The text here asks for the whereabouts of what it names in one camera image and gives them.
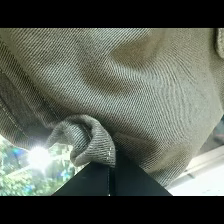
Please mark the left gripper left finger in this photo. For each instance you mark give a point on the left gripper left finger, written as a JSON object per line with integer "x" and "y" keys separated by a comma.
{"x": 90, "y": 181}

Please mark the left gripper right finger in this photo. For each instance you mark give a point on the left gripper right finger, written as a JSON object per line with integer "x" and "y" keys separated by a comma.
{"x": 136, "y": 181}

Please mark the grey-green trousers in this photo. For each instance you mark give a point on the grey-green trousers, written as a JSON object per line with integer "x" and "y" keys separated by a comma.
{"x": 133, "y": 90}

